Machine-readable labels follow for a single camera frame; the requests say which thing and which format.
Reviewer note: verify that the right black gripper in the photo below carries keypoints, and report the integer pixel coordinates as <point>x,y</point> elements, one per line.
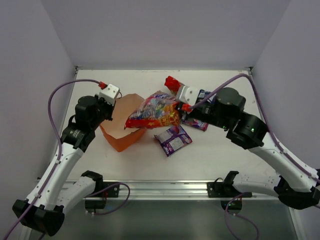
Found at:
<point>187,114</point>

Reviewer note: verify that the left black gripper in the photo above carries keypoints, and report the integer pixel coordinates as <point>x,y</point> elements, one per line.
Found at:
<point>107,110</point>

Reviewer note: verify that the blue white snack packet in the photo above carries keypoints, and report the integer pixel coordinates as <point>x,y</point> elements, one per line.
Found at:
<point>203,94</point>

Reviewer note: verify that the purple Fox's candy bag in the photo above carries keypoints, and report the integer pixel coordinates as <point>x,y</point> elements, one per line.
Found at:
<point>197,124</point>

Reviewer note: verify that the orange paper bag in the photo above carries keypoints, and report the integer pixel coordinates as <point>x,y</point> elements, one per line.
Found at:
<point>114,131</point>

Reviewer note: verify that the red chocolate bar packet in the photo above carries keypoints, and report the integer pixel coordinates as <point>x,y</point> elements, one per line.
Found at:
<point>173,85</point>

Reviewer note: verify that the purple white snack packet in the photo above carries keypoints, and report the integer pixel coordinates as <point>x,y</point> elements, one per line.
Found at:
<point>173,139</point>

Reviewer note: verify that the red snack packet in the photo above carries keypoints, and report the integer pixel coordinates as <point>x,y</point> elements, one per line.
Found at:
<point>156,111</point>

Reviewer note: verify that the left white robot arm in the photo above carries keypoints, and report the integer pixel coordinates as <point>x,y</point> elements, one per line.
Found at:
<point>44,209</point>

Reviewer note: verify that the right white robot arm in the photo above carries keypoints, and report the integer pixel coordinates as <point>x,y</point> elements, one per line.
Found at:
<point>294,187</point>

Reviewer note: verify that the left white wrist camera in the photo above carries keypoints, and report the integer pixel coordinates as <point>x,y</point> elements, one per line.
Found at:
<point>108,92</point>

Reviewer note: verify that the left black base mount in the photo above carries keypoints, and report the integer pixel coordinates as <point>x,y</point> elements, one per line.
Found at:
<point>97,200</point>

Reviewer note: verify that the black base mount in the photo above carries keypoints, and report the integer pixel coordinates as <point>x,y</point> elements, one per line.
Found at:
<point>97,200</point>
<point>223,188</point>

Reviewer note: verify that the aluminium table rail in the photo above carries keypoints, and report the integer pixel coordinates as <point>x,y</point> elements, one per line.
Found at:
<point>197,189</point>

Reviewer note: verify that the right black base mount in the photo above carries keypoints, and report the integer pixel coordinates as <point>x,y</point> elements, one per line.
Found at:
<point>223,188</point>

